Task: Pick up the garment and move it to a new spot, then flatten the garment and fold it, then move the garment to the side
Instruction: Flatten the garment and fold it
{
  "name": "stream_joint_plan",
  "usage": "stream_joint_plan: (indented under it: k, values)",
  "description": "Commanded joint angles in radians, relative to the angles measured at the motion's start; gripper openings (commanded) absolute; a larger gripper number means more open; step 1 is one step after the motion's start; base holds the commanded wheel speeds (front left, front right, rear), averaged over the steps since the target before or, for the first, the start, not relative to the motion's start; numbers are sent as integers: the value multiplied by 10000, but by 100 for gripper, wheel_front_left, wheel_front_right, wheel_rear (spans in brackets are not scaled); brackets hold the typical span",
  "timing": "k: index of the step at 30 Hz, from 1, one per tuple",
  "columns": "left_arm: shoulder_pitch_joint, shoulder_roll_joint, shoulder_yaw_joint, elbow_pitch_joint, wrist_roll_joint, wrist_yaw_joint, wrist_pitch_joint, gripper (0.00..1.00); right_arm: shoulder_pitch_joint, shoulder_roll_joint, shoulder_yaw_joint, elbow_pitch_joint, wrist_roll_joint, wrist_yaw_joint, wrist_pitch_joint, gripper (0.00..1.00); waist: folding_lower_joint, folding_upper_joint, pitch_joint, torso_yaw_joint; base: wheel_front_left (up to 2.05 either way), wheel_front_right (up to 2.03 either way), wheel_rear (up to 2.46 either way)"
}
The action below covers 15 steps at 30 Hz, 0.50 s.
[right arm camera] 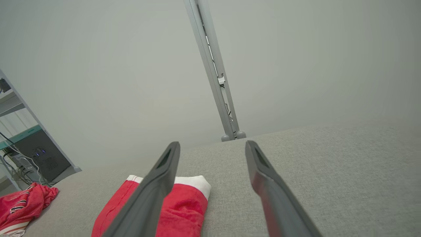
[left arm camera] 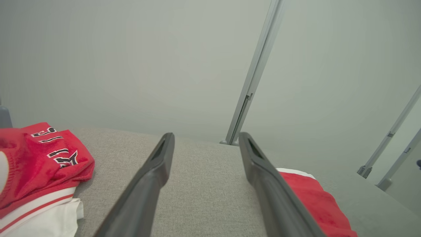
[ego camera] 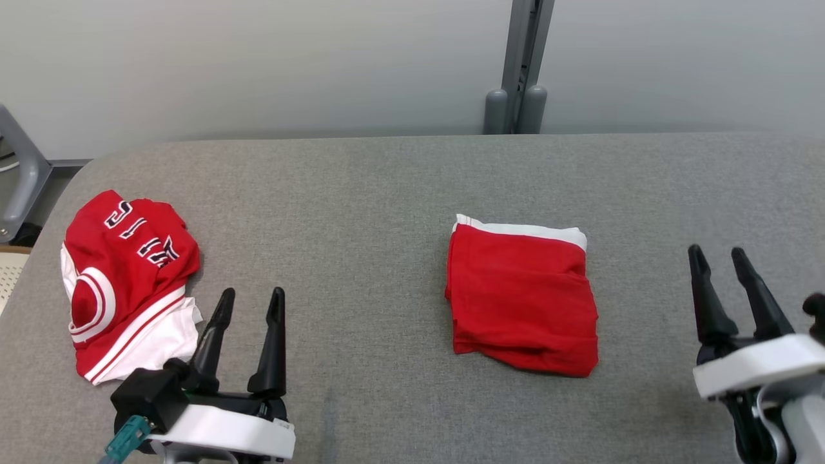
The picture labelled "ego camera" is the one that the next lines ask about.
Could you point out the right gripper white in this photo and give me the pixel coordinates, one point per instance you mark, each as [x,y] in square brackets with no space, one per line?
[754,367]

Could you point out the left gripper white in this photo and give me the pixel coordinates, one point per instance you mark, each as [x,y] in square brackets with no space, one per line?
[225,428]

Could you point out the red lettered sports jersey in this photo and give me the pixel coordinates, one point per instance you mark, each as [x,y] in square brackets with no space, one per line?
[129,258]

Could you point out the red shorts white trim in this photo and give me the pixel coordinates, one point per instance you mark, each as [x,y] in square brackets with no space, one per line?
[522,303]

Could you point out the black caster wheel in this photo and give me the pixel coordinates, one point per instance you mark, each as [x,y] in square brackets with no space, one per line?
[27,235]

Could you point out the grey angled partition leg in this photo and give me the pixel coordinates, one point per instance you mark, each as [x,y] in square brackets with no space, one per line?
[29,174]

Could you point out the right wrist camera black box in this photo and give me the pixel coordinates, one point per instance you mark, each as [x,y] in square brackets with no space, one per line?
[816,316]

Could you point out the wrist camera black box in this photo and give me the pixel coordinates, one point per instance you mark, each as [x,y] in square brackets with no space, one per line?
[148,396]
[816,316]

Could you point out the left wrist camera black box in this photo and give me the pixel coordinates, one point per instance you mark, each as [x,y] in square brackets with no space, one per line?
[148,396]

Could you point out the grey rounded post foot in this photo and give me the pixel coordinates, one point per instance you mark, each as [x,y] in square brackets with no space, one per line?
[496,113]
[533,109]

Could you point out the grey partition post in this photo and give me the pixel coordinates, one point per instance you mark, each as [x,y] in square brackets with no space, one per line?
[525,51]

